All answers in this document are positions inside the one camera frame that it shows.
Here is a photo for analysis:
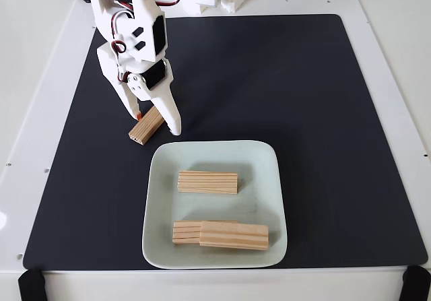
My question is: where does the pale green square plate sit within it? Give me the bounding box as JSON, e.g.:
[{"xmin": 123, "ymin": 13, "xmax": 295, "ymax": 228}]
[{"xmin": 141, "ymin": 140, "xmax": 289, "ymax": 270}]

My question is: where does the black table mat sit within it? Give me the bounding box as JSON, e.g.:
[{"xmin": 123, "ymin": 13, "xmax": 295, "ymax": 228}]
[{"xmin": 22, "ymin": 13, "xmax": 428, "ymax": 271}]

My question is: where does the black corner bracket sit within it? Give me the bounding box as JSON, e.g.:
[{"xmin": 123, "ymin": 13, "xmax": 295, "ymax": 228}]
[
  {"xmin": 17, "ymin": 267, "xmax": 47, "ymax": 301},
  {"xmin": 400, "ymin": 265, "xmax": 431, "ymax": 301}
]

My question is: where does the grooved wooden block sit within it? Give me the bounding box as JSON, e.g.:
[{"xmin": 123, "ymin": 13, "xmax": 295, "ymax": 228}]
[
  {"xmin": 199, "ymin": 220, "xmax": 270, "ymax": 251},
  {"xmin": 128, "ymin": 105, "xmax": 166, "ymax": 146},
  {"xmin": 177, "ymin": 170, "xmax": 239, "ymax": 195},
  {"xmin": 172, "ymin": 220, "xmax": 240, "ymax": 245}
]

